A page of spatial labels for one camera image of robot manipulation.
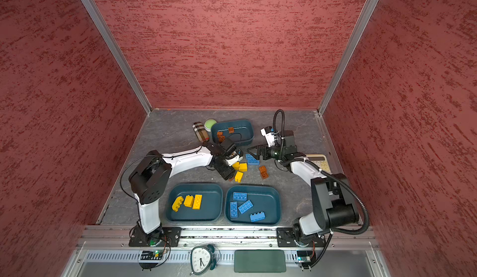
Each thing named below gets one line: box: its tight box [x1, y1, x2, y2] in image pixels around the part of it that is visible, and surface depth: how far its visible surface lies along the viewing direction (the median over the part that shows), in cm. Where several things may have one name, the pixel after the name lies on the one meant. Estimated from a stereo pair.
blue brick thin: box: [232, 191, 248, 201], surface depth 86 cm
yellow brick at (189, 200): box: [183, 194, 195, 208], surface depth 83 cm
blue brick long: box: [229, 201, 238, 218], surface depth 84 cm
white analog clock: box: [188, 244, 217, 276], surface depth 67 cm
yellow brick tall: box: [192, 194, 203, 210], surface depth 85 cm
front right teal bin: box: [224, 185, 282, 226], surface depth 83 cm
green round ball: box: [203, 118, 217, 132], surface depth 111 cm
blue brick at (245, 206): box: [237, 199, 255, 215], surface depth 82 cm
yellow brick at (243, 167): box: [239, 162, 248, 173], surface depth 94 cm
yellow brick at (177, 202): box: [172, 195, 184, 213], surface depth 82 cm
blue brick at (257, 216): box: [249, 211, 266, 223], surface depth 79 cm
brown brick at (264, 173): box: [258, 165, 269, 179], surface depth 94 cm
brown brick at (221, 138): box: [216, 131, 226, 143], surface depth 107 cm
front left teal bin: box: [165, 182, 224, 223], surface depth 83 cm
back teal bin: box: [210, 119, 255, 146], surface depth 112 cm
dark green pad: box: [234, 249, 287, 273], surface depth 70 cm
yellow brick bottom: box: [234, 170, 244, 184], surface depth 91 cm
